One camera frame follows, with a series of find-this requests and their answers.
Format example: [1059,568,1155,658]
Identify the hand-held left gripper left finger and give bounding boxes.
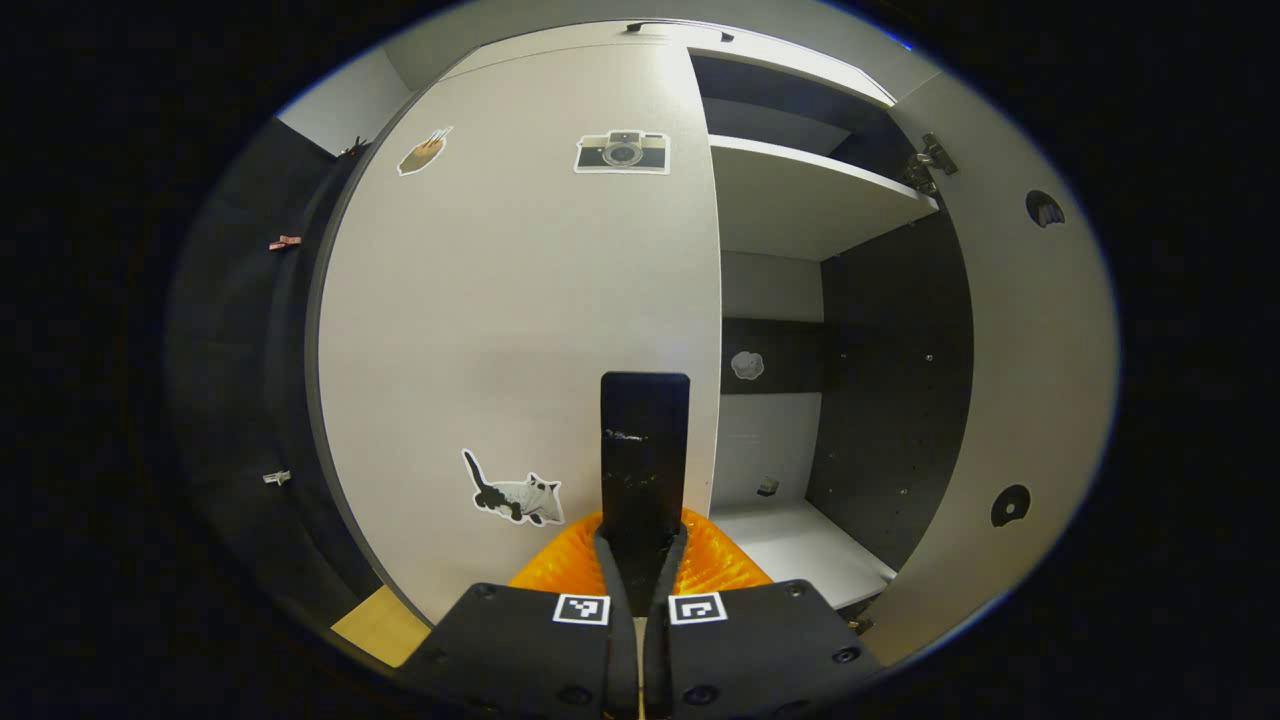
[395,510,641,720]

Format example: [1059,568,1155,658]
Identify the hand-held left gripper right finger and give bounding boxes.
[640,508,886,720]

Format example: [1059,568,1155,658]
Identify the black door handle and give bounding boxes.
[600,372,691,591]

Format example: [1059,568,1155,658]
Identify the white double-door shoe cabinet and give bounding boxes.
[305,18,1121,666]

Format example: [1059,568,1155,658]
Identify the white cabinet shelf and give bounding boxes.
[712,500,898,609]
[708,135,941,263]
[703,97,891,161]

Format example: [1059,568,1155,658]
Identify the metal door hinge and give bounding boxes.
[905,133,959,196]

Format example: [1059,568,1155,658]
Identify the white cabinet drawer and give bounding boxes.
[440,18,896,109]

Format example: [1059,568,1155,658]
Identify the black backdrop cloth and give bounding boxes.
[170,115,401,626]

